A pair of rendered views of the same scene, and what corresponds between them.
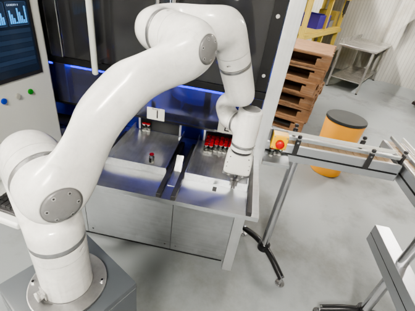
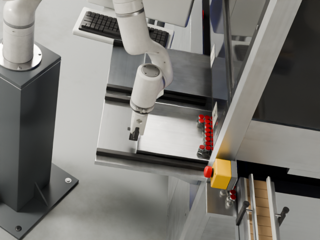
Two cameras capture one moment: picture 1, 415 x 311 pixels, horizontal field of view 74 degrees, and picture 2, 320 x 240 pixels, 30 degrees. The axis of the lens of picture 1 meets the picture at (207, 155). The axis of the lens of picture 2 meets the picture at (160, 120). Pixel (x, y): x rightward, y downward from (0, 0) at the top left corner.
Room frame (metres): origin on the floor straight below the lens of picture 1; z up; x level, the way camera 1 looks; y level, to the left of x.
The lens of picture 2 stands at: (0.62, -1.58, 2.48)
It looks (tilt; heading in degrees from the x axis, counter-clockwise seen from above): 45 degrees down; 77
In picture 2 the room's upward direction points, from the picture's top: 15 degrees clockwise
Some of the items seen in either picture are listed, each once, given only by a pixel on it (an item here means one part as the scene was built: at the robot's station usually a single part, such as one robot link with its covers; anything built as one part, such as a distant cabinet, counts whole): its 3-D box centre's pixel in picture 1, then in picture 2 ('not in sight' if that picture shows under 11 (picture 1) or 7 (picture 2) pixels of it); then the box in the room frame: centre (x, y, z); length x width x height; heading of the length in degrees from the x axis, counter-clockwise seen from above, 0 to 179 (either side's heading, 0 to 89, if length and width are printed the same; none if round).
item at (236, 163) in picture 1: (238, 160); (139, 115); (0.87, -0.12, 1.03); 0.10 x 0.07 x 0.11; 86
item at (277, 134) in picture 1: (279, 139); (223, 174); (1.16, -0.32, 0.99); 0.08 x 0.07 x 0.07; 176
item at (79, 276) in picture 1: (63, 261); (18, 38); (0.41, 0.31, 0.95); 0.19 x 0.19 x 0.18
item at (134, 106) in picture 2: (243, 145); (142, 102); (0.87, -0.12, 1.09); 0.09 x 0.08 x 0.03; 86
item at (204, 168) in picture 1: (220, 159); (183, 134); (1.06, -0.06, 0.90); 0.34 x 0.26 x 0.04; 176
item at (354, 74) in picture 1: (360, 62); not in sight; (6.47, -2.99, 0.47); 1.82 x 0.70 x 0.94; 146
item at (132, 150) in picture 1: (149, 145); (184, 75); (1.09, 0.28, 0.90); 0.34 x 0.26 x 0.04; 176
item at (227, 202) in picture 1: (180, 165); (165, 105); (1.01, 0.11, 0.87); 0.70 x 0.48 x 0.02; 86
